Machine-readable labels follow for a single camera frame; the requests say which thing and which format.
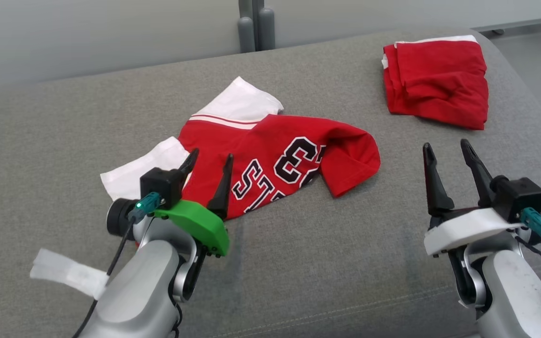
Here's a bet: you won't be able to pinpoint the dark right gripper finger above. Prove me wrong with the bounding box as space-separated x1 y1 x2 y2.
460 138 496 208
422 142 455 217

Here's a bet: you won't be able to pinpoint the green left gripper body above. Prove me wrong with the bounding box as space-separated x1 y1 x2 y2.
153 200 230 257

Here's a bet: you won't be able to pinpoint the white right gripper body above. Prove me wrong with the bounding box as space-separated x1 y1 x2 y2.
423 207 525 256

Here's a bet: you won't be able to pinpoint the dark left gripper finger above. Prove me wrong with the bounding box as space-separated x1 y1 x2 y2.
206 154 234 221
178 148 201 184

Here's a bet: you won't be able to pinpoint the red jersey white sleeves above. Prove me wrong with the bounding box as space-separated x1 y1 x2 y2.
100 76 381 221

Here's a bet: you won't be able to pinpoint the red shorts white stripe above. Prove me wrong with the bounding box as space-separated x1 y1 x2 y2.
382 35 489 131

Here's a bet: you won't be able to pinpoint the white tape cable label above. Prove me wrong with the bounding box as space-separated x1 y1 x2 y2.
30 248 110 301

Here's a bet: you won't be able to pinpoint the grey partition post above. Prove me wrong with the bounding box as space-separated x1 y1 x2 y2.
238 0 256 53
257 0 276 51

